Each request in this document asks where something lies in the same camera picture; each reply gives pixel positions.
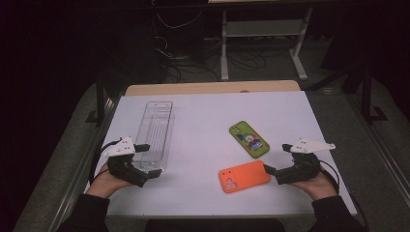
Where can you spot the clear plastic tray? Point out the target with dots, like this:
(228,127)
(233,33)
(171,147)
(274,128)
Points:
(154,135)

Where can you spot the white table cover board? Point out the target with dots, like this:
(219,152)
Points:
(206,129)

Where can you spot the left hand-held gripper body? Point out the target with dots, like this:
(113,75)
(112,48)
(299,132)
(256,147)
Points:
(124,169)

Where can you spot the green phone case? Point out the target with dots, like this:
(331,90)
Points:
(248,139)

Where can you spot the orange phone case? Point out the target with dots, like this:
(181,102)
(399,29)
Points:
(244,176)

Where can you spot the wooden table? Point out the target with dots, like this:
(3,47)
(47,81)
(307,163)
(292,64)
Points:
(209,87)

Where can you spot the person's left hand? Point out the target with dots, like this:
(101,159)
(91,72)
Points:
(104,183)

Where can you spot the person's right hand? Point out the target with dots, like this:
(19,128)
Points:
(317,187)

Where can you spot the white metal desk frame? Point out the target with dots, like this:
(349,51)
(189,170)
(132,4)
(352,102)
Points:
(262,28)

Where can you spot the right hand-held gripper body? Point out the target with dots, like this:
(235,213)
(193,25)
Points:
(299,169)

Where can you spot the black metal stand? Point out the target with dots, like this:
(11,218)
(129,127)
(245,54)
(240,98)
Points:
(367,96)
(100,96)

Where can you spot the metal floor rail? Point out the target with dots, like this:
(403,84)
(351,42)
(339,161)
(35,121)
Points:
(80,167)
(380,148)

